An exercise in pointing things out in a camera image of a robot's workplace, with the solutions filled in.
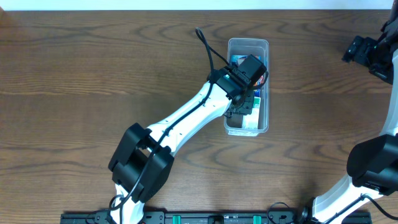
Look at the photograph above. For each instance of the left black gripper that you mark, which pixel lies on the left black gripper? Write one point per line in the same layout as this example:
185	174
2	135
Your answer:
245	109

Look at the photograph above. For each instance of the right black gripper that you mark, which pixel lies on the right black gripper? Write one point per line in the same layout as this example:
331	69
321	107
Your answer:
360	50

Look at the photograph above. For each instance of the white green Panadol box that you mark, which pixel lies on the white green Panadol box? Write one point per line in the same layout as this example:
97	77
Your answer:
250	121

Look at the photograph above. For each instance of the blue KoolFever box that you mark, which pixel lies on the blue KoolFever box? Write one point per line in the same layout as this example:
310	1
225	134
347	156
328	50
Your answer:
239	59

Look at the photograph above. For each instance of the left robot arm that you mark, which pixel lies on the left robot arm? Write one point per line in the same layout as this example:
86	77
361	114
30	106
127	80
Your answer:
143	159

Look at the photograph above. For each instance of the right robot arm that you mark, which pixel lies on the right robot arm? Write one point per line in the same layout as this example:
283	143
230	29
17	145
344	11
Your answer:
371	165

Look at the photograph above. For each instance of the clear plastic container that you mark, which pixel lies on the clear plastic container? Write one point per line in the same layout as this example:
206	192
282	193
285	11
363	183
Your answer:
260	49

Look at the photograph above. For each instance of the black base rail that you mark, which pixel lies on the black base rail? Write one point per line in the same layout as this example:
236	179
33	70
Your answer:
185	218

